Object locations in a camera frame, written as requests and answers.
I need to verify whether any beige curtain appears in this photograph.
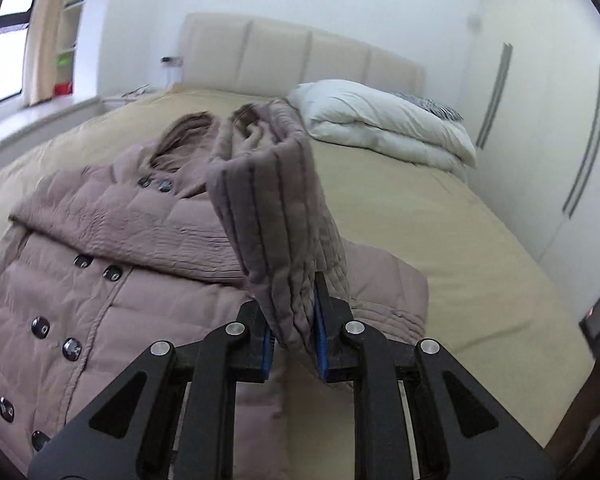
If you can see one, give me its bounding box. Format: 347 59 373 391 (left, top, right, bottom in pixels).
24 0 73 107

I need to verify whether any black framed window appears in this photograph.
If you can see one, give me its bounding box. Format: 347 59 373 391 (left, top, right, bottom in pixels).
0 0 51 111

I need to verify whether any mauve quilted down jacket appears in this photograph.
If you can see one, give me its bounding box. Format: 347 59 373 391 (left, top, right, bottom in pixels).
0 99 429 480

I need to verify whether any white nightstand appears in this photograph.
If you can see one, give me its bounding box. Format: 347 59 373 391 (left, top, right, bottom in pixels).
102 85 156 111

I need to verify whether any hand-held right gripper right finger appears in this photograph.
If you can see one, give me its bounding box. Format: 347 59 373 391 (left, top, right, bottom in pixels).
312 271 558 480

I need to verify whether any white wardrobe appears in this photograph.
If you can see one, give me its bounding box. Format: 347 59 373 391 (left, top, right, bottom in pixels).
460 0 600 321

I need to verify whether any white wall shelf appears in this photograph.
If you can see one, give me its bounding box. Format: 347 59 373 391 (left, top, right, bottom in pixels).
55 0 98 98

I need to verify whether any zebra print pillow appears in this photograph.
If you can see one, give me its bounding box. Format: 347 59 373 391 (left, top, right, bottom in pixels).
392 91 465 122

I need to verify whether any white bay window bench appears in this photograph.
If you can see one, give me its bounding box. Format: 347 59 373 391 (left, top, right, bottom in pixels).
0 95 106 161

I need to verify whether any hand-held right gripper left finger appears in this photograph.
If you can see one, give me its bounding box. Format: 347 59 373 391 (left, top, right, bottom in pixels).
27 300 276 480

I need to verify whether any cream padded headboard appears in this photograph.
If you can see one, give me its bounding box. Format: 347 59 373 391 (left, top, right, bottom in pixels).
179 12 426 98

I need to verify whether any white folded duvet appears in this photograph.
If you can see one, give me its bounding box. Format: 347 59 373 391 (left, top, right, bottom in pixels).
286 80 478 171

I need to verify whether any bed with beige sheet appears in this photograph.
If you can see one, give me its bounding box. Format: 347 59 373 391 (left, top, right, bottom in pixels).
0 85 596 480

